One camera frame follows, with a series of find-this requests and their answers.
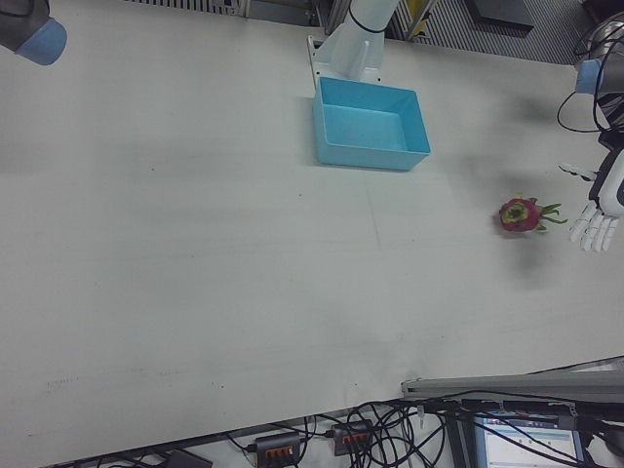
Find black hub orange ports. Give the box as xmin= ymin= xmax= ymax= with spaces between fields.
xmin=246 ymin=429 xmax=304 ymax=464
xmin=325 ymin=418 xmax=376 ymax=458

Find yellow black striped post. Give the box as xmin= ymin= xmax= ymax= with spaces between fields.
xmin=408 ymin=0 xmax=430 ymax=40

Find light blue plastic bin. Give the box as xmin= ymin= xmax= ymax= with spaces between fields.
xmin=311 ymin=76 xmax=433 ymax=173

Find aluminium profile post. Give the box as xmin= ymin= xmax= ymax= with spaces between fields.
xmin=400 ymin=358 xmax=624 ymax=406

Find black flat device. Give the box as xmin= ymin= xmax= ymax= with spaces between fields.
xmin=163 ymin=448 xmax=214 ymax=468

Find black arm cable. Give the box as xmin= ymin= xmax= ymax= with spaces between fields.
xmin=557 ymin=28 xmax=624 ymax=134

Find dark floor panel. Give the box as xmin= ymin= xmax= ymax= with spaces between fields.
xmin=467 ymin=0 xmax=535 ymax=35

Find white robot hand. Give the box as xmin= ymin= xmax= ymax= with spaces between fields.
xmin=558 ymin=147 xmax=624 ymax=254

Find white conical stand base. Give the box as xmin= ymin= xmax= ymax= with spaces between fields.
xmin=306 ymin=0 xmax=399 ymax=97

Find pink dragon fruit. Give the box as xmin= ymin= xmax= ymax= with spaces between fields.
xmin=497 ymin=194 xmax=569 ymax=238

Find tangled black cables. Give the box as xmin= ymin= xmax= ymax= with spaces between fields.
xmin=223 ymin=397 xmax=469 ymax=468

